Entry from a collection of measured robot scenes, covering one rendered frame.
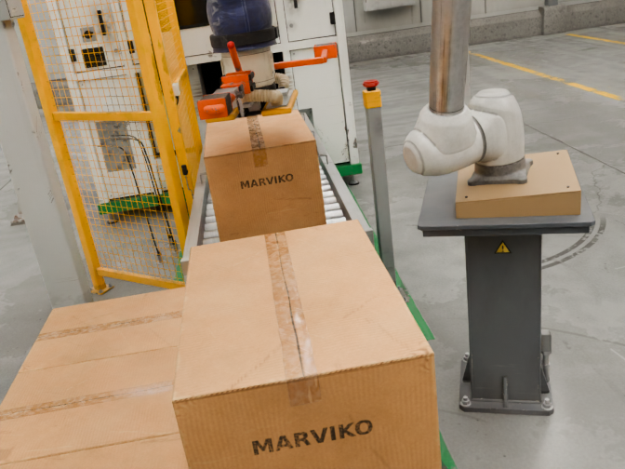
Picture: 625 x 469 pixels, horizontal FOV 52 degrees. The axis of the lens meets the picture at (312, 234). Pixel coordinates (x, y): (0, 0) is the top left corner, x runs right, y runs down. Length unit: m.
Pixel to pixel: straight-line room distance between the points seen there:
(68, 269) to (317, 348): 2.28
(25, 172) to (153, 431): 1.72
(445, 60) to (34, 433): 1.41
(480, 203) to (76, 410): 1.26
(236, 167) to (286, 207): 0.24
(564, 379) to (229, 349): 1.73
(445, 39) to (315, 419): 1.11
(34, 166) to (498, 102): 1.98
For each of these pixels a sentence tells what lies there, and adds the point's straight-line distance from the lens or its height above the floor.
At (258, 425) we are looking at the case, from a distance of 1.03.
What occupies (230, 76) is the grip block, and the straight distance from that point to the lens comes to 2.03.
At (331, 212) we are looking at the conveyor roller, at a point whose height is 0.55.
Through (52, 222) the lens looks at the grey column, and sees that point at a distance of 3.14.
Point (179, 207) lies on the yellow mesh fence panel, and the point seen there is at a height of 0.57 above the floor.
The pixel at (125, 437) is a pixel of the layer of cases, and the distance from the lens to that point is 1.65.
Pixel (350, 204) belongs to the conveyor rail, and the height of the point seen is 0.59.
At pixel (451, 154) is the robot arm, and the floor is 0.96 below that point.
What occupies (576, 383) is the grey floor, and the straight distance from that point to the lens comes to 2.59.
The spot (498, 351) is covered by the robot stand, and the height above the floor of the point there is 0.23.
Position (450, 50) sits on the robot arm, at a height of 1.26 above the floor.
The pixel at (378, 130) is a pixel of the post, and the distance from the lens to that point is 2.82.
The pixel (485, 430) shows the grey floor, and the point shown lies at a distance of 2.35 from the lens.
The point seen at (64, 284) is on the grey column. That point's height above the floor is 0.30.
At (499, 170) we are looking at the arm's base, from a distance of 2.08.
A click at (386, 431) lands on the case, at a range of 1.07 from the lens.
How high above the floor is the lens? 1.50
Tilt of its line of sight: 22 degrees down
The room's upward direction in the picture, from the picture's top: 8 degrees counter-clockwise
